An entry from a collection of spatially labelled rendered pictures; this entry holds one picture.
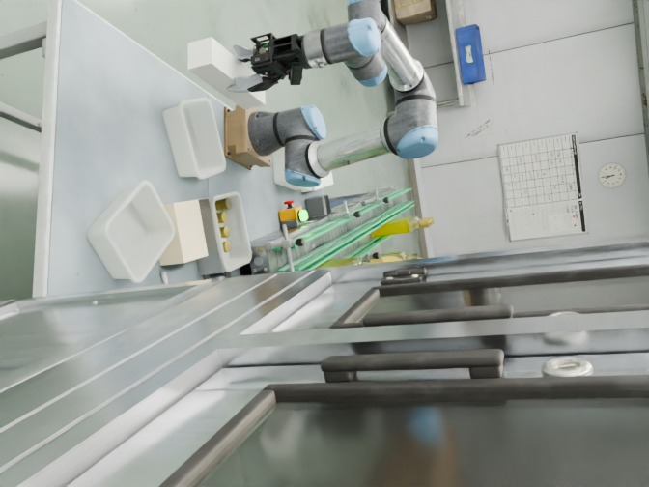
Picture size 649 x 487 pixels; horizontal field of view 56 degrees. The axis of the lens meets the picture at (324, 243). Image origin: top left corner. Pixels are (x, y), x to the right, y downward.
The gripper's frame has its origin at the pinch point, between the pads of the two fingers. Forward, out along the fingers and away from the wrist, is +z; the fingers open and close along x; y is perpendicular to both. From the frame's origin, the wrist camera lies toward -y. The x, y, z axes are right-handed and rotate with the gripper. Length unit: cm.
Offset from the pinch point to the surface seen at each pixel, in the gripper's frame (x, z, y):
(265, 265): 35, 22, -56
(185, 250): 35.6, 26.6, -19.5
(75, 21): -14.8, 34.0, 14.5
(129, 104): -1.6, 34.0, -5.0
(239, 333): 63, -34, 57
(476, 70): -241, 6, -525
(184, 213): 25.4, 26.6, -19.0
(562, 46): -274, -84, -580
